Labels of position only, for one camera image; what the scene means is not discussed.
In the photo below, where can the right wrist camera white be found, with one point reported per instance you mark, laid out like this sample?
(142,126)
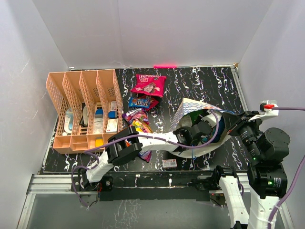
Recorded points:
(267,110)

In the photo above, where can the pink tape strip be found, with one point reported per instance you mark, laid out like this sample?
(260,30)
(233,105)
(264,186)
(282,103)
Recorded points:
(165,65)

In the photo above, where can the orange fruits candy bag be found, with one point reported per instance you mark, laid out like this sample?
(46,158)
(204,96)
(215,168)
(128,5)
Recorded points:
(141,126)

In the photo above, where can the green snack bag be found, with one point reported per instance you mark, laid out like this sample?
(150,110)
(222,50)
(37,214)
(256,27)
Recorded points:
(190,118)

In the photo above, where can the orange plastic file organizer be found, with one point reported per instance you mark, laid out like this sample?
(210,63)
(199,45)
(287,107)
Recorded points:
(91,94)

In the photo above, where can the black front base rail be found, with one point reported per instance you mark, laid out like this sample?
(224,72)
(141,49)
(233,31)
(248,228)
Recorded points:
(160,185)

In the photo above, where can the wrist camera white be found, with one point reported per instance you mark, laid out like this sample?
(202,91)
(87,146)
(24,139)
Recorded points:
(212,119)
(267,110)

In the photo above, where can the checkered paper bag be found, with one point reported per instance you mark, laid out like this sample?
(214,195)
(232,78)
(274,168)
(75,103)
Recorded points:
(199,123)

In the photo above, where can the red candy packet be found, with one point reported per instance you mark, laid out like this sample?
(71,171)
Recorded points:
(153,102)

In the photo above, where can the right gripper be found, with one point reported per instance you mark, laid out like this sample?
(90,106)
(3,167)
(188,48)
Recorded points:
(230,119)

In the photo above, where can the white blue tube in organizer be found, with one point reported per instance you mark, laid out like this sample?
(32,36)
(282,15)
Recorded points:
(68,122)

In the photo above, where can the yellow item in organizer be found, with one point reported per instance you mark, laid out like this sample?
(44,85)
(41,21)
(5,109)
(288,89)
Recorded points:
(98,142)

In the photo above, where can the pink popcorn snack bag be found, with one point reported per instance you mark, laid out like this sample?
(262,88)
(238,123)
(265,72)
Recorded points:
(152,85)

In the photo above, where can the white red box in organizer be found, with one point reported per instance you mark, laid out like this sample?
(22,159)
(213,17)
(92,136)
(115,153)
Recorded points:
(112,125)

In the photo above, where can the blue m&m packet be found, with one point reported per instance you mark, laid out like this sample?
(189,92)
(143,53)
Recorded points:
(139,102)

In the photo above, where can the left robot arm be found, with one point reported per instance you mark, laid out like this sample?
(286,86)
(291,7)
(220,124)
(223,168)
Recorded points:
(125,146)

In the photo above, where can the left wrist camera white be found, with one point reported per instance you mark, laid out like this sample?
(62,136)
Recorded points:
(212,119)

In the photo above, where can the blue item in organizer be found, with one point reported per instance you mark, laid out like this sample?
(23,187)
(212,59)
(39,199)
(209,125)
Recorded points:
(113,114)

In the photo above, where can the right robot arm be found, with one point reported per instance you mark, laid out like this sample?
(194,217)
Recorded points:
(265,172)

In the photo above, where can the small white red box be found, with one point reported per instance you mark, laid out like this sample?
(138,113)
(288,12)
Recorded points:
(169,163)

